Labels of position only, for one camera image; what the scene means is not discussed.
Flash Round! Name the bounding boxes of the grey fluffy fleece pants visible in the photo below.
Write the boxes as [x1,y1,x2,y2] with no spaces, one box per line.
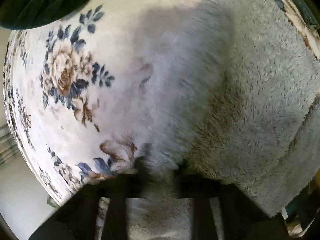
[125,0,320,240]

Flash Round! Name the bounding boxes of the floral cream bed blanket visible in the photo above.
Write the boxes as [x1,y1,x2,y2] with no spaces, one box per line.
[2,0,320,207]

